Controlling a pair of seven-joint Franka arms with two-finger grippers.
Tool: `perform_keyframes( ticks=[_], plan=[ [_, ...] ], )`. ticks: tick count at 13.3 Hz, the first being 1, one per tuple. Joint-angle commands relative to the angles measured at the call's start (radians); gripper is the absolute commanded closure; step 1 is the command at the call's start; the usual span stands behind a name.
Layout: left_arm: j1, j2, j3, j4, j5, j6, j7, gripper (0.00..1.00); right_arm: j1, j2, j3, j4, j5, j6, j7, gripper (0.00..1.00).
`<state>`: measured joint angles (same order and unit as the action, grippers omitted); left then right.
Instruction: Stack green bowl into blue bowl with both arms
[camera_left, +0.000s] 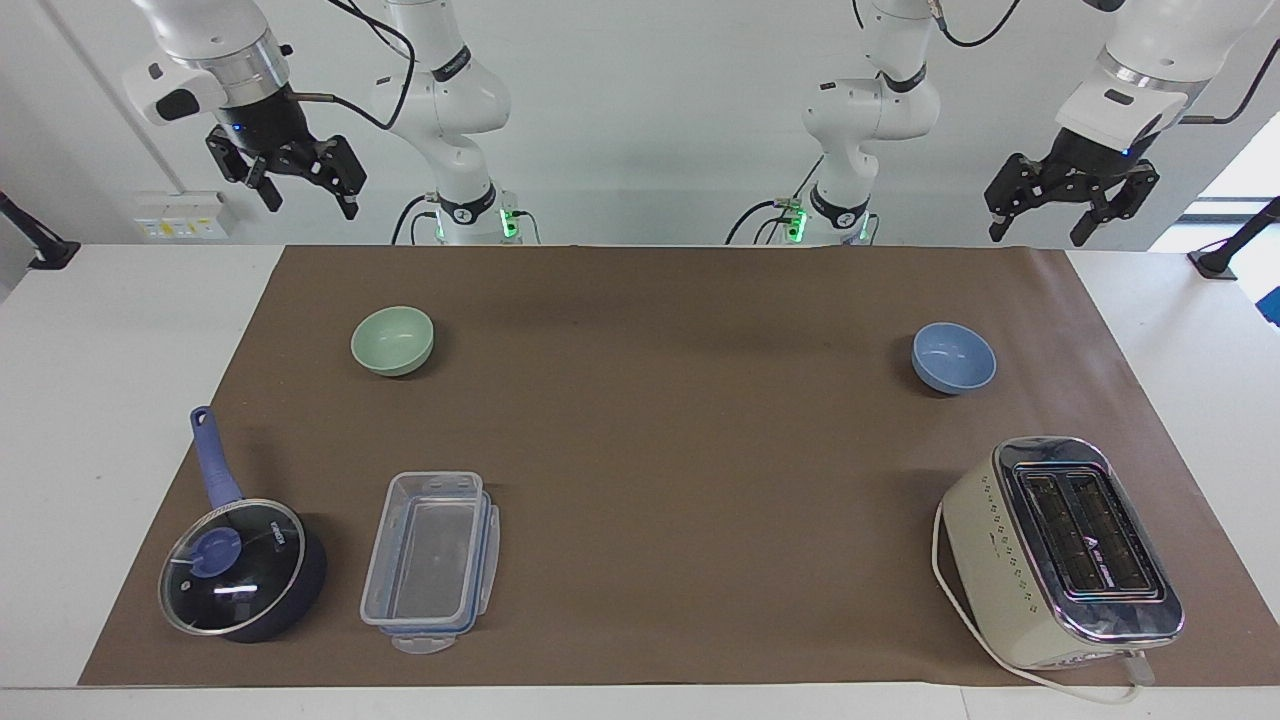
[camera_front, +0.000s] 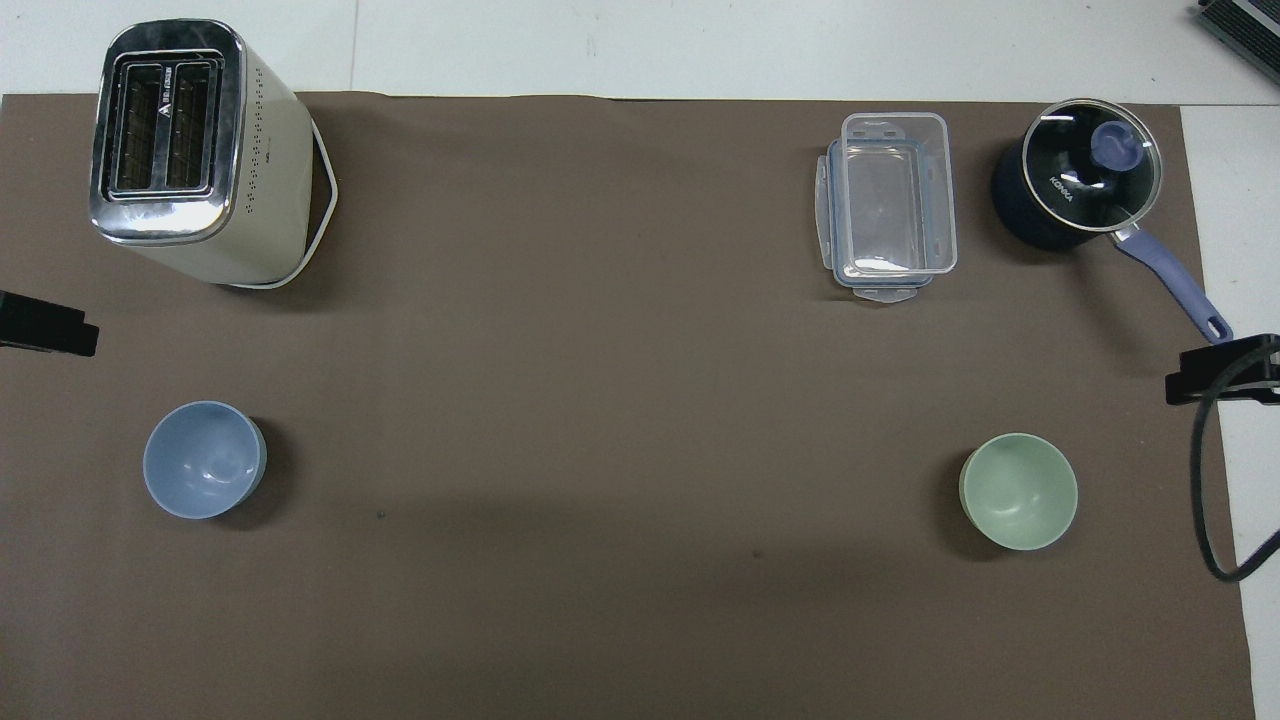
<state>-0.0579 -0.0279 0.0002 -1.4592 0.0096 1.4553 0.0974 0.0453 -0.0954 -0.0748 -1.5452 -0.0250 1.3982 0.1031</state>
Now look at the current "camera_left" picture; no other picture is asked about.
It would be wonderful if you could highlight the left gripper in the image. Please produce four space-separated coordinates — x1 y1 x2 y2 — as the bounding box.
984 128 1162 249

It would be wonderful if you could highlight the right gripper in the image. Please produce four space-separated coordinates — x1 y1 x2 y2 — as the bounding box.
207 85 367 221

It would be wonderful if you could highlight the green bowl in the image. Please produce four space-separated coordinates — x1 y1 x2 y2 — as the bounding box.
350 305 437 379

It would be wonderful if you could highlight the blue bowl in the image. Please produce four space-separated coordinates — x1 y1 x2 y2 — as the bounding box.
910 321 999 397

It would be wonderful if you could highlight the black stand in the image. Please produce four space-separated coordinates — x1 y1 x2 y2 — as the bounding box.
0 190 82 272
1187 196 1280 282

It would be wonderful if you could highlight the blue saucepan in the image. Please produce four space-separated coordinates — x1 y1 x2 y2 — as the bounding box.
160 405 330 645

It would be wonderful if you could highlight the cream and chrome toaster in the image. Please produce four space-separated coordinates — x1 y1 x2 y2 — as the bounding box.
940 435 1187 672

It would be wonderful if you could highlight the clear plastic food container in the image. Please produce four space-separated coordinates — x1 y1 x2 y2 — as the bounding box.
360 470 487 635

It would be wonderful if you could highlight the glass lid with blue knob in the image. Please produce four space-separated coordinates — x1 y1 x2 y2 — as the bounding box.
157 497 307 638

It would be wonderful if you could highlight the white wall socket box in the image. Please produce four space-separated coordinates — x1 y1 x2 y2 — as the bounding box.
133 189 237 242

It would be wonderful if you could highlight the white toaster cord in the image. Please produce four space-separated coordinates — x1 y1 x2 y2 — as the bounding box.
931 500 1157 707

